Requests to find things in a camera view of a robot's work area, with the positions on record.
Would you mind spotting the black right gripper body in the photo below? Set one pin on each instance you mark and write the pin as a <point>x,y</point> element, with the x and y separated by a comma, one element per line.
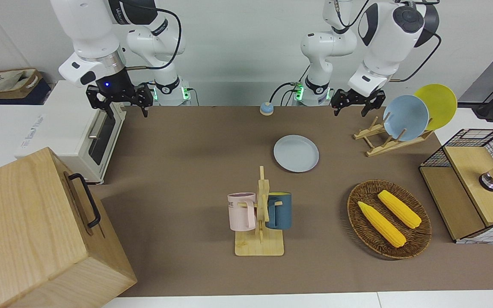
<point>120,95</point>

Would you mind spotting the gray plate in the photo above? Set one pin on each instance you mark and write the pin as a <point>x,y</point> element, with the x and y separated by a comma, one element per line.
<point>295,154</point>

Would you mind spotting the wooden mug tree stand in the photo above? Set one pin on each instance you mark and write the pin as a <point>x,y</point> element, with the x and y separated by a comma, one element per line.
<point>259,247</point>

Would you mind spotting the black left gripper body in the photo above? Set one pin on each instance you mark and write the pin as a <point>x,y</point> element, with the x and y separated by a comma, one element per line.
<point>357,97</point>

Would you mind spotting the cardboard box with bag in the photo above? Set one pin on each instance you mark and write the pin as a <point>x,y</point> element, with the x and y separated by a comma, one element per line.
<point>24,88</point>

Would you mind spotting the brown wicker basket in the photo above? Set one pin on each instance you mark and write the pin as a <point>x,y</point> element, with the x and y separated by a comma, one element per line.
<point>357,216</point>

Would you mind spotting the white toaster oven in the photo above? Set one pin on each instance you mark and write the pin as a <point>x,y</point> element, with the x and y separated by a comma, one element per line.
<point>58,128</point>

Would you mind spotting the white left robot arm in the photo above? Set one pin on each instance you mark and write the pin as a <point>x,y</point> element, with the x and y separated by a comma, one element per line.
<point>383,45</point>

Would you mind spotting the light blue plate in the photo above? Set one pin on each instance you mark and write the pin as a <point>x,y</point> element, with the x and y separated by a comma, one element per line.
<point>407,117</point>

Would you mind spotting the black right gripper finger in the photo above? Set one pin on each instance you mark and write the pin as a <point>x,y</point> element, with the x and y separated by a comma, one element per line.
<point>145,110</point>
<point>109,112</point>

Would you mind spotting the dark blue mug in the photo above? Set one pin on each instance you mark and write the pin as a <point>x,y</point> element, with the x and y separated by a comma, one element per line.
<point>283,211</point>

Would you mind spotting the wooden plate rack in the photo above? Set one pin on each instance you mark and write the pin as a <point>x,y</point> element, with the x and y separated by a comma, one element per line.
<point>390,145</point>

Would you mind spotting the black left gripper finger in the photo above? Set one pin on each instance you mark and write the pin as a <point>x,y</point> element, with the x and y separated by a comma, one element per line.
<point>337,111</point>
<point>365,111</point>

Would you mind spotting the pink mug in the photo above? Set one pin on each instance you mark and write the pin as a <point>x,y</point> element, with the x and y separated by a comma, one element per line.
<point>240,214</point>

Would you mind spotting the yellow corn cob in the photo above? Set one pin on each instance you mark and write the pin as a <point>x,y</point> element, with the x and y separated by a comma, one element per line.
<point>400,209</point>
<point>381,224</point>

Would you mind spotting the brown table mat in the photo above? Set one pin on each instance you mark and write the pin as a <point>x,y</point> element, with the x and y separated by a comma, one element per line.
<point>178,192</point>

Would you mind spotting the yellow plate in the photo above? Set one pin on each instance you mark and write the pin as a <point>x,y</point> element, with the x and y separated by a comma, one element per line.
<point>442,102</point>

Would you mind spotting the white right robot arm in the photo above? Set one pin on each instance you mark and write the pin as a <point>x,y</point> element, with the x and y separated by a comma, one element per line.
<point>88,25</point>

